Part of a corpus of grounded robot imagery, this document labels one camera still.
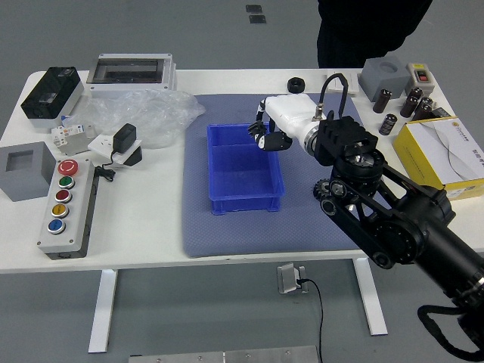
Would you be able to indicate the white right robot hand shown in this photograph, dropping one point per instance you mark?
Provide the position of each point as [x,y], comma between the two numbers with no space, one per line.
[291,111]

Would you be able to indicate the small black gear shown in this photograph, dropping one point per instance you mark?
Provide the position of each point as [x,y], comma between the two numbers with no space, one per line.
[258,131]

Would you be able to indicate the big black gear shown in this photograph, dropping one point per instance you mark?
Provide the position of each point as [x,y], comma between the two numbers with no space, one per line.
[319,188]

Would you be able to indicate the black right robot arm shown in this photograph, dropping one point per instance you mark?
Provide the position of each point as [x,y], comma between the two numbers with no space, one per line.
[378,211]

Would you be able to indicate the black round nut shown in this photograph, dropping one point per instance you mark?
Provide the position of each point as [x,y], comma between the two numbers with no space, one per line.
[295,85]

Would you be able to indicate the yellow and white cardboard box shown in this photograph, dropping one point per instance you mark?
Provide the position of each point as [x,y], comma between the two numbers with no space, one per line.
[427,147]

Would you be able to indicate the grey five-button control box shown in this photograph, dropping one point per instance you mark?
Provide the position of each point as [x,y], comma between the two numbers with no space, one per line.
[75,211]

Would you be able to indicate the black box with white base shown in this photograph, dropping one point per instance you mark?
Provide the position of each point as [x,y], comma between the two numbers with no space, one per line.
[51,94]

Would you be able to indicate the blue plastic bin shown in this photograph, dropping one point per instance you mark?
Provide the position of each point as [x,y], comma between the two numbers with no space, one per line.
[242,177]

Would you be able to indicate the grey block with round hole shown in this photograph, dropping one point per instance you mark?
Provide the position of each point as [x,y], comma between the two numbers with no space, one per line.
[378,77]

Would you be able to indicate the dark floor plate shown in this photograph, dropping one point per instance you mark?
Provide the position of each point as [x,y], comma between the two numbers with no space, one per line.
[253,8]
[257,19]

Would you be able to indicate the person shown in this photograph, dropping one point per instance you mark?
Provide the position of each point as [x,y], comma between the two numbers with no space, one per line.
[370,30]

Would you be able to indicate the blue-grey mat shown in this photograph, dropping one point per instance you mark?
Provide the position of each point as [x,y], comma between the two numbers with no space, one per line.
[302,227]

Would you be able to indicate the clear plastic bag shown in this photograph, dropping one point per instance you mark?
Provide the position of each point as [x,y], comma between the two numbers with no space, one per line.
[159,113]

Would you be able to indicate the small black flat part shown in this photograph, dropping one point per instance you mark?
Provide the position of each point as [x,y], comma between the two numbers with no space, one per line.
[440,112]

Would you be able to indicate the black socket base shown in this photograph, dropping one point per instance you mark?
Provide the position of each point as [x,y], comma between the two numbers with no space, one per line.
[134,159]

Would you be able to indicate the silver floor socket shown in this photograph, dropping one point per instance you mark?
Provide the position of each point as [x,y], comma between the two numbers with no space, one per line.
[287,278]

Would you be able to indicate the black power adapter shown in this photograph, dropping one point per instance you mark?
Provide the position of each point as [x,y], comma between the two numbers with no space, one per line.
[124,138]

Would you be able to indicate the white socket plate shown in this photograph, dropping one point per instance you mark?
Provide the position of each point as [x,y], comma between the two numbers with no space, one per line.
[100,143]

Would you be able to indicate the white table leg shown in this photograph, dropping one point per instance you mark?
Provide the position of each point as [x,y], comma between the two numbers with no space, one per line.
[104,310]
[372,302]

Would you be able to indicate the white circuit breaker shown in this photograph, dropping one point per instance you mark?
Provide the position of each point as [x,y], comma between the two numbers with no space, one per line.
[70,138]

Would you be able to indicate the grey metal plate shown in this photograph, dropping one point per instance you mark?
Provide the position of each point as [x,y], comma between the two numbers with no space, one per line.
[223,356]

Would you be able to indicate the grey block with square hole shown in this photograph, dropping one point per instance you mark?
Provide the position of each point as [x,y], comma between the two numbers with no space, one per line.
[26,177]

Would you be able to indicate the white wall switch plate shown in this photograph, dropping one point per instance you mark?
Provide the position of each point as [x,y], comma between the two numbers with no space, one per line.
[351,81]

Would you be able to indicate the beige red-green button switch box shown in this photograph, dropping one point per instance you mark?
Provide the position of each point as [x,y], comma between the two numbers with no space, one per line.
[419,75]

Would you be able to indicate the grey enclosure with clear lid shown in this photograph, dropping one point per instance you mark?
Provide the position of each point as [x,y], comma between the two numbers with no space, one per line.
[128,73]

